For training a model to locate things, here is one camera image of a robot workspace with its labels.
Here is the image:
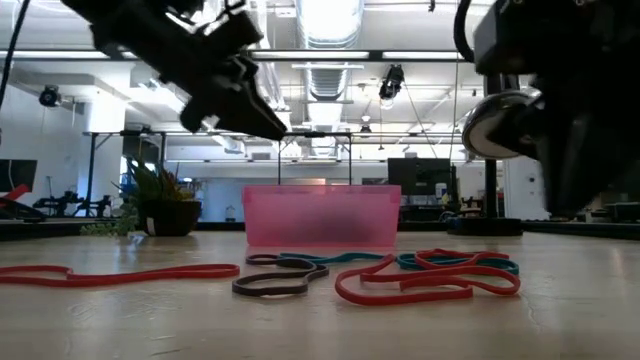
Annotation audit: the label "black ceiling-mounted camera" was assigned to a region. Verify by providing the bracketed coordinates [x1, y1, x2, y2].
[38, 84, 64, 109]

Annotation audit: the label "red rubber band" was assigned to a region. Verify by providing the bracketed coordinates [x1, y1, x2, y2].
[413, 247, 512, 271]
[333, 253, 522, 308]
[0, 263, 241, 289]

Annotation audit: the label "black aluminium extrusion frame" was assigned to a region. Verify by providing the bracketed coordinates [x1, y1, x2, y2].
[0, 217, 640, 242]

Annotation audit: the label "dark grey rubber band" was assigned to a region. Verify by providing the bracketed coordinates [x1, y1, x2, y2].
[231, 253, 331, 298]

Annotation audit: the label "pink translucent plastic bin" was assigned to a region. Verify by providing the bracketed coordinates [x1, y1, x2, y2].
[242, 184, 403, 248]

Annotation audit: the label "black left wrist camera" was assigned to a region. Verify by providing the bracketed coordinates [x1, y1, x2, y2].
[197, 8, 265, 57]

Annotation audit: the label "background black robot arms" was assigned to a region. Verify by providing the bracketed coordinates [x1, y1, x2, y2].
[33, 191, 112, 217]

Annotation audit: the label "small potted green plant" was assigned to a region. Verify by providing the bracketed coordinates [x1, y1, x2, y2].
[79, 157, 204, 239]

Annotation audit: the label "black hanging cable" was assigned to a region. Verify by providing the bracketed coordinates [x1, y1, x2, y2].
[0, 0, 31, 146]

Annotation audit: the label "black overhead camera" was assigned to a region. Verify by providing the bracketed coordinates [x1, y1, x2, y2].
[378, 63, 406, 101]

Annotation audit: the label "black metal frame rig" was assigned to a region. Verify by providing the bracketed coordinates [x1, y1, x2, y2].
[82, 129, 167, 219]
[276, 131, 354, 187]

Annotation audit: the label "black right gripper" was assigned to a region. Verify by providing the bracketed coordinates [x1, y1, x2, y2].
[529, 69, 640, 220]

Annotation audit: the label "teal rubber band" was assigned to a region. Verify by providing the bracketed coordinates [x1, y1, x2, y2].
[278, 251, 389, 265]
[397, 252, 520, 276]

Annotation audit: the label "black desk lamp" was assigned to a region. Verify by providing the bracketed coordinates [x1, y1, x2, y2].
[446, 73, 546, 238]

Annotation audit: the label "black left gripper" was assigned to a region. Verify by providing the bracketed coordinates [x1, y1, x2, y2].
[89, 4, 289, 143]

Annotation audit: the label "silver ceiling air duct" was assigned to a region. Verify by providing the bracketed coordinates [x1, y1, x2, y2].
[293, 0, 367, 104]

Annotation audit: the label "black computer monitor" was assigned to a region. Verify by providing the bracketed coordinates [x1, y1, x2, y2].
[0, 159, 39, 194]
[387, 157, 457, 207]

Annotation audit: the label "overhead LED light bar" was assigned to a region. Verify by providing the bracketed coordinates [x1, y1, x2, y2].
[0, 48, 476, 63]

